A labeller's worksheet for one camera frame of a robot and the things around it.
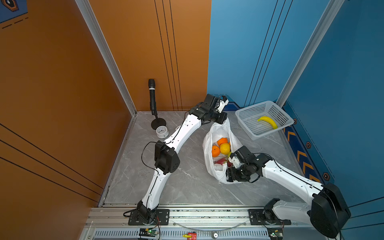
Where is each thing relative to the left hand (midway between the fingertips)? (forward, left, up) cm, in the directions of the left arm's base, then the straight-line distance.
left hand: (226, 115), depth 86 cm
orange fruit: (-7, +1, -15) cm, 17 cm away
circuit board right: (-53, -21, -25) cm, 63 cm away
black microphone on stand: (+13, +47, -22) cm, 54 cm away
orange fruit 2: (-12, +5, -19) cm, 24 cm away
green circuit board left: (-54, +40, -25) cm, 72 cm away
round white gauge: (+3, +42, -20) cm, 46 cm away
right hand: (-31, 0, -18) cm, 35 cm away
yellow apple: (-12, 0, -17) cm, 21 cm away
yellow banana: (+16, -38, -21) cm, 46 cm away
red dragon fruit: (-20, +1, -17) cm, 26 cm away
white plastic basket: (+9, -24, -23) cm, 34 cm away
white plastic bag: (-4, +1, -9) cm, 10 cm away
